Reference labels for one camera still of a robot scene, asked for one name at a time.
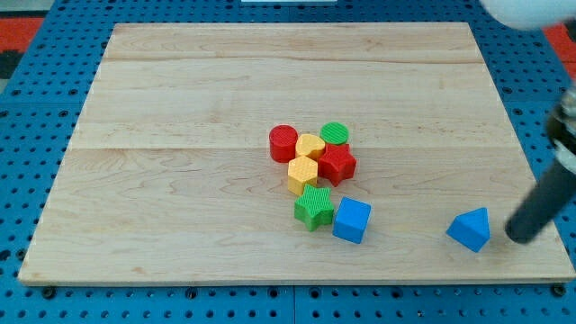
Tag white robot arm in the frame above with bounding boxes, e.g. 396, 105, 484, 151
480, 0, 575, 31

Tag red star block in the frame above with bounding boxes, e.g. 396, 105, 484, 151
319, 143, 357, 186

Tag green star block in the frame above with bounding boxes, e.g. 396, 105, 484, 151
293, 184, 334, 231

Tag blue cube block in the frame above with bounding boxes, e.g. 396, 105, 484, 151
332, 197, 372, 244

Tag light wooden board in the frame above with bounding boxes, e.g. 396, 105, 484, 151
18, 22, 575, 286

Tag yellow hexagon block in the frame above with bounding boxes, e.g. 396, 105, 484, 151
287, 156, 318, 196

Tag red cylinder block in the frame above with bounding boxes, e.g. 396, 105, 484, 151
268, 124, 298, 163

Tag yellow heart block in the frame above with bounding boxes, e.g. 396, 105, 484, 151
295, 134, 326, 161

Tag green cylinder block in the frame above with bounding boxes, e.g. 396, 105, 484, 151
319, 121, 349, 145

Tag blue triangular prism block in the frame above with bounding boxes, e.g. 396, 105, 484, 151
445, 207, 491, 253

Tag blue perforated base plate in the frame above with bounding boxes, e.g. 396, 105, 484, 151
1, 0, 575, 323

